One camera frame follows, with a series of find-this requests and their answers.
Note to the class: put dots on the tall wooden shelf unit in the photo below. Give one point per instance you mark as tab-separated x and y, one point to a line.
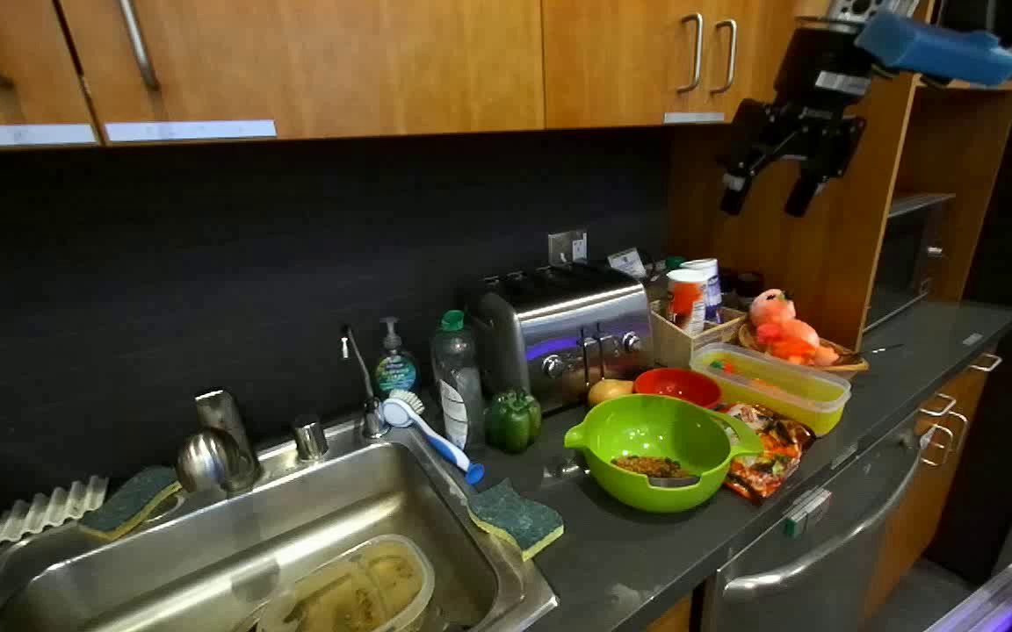
851	257

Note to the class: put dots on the grey robot stand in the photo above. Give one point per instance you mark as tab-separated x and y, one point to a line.
1009	585

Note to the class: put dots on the soap dispenser bottle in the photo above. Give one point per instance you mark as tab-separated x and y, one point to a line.
396	371

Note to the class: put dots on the wooden base cabinet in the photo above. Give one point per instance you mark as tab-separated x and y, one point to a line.
670	618

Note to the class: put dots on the wooden drawer cabinet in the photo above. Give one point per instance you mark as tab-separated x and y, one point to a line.
939	492

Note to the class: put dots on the tan toy potato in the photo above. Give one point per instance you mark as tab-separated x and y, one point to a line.
609	392

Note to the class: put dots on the wicker basket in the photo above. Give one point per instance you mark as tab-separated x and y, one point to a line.
851	363

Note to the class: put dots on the clear bottle green cap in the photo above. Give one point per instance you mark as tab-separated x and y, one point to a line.
459	386

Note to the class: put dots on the steel microwave oven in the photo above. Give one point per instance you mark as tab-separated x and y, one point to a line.
909	263

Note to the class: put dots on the wall power outlet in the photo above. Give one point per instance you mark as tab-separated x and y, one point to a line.
565	247

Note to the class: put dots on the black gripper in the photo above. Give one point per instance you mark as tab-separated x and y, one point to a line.
822	72

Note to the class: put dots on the clear plastic tub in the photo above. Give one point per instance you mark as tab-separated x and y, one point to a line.
366	585

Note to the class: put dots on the red bowl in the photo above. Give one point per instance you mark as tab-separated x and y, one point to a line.
674	386

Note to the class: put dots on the chrome faucet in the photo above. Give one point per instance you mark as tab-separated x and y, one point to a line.
219	449

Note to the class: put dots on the wooden cabinet door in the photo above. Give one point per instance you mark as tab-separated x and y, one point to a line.
31	72
756	48
623	58
352	63

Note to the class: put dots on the clear container yellow rim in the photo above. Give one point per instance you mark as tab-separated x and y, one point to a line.
788	405

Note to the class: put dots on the white ribbed dish rack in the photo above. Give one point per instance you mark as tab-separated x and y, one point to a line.
51	511

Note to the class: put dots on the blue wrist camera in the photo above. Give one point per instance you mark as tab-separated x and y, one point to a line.
939	49

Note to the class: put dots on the light green bowl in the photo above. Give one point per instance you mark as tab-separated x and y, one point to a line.
646	439

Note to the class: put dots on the short white label strip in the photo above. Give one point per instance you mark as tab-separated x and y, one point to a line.
680	117

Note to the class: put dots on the green toy bell pepper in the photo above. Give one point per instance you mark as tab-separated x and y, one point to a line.
513	421

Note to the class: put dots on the silver toaster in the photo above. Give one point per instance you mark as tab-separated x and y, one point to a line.
564	334

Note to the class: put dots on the stainless steel dishwasher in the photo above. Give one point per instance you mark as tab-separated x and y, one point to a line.
810	538

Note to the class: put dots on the white power plug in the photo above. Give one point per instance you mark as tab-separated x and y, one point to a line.
627	263

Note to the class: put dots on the white blue dish brush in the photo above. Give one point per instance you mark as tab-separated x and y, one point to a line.
396	407

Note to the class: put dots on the chrome sink lever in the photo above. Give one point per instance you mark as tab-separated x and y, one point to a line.
309	439

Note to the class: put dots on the stainless steel sink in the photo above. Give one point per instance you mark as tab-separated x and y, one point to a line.
176	564

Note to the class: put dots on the green yellow sponge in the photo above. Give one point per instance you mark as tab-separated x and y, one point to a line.
516	516
138	501

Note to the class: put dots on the white cup with red lid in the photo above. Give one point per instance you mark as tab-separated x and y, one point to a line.
687	299

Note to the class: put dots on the long white label strip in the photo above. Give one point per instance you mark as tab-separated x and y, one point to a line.
25	133
192	131

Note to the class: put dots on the orange toy carrot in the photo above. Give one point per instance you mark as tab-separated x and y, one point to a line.
753	375

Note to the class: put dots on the wooden crate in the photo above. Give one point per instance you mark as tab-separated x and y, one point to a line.
674	346

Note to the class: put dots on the colourful snack packet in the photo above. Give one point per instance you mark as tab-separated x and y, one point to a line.
773	449

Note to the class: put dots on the thin chrome tap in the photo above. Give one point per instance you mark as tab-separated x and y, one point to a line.
344	346

